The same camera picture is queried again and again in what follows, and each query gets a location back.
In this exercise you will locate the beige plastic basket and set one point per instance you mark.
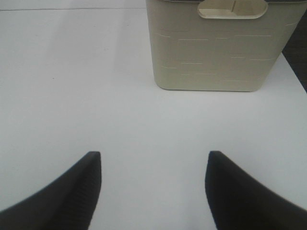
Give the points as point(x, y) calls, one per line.
point(218, 45)

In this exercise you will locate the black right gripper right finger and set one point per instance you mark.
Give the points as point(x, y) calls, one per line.
point(237, 201)

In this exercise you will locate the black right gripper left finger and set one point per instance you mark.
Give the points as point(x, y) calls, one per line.
point(67, 203)

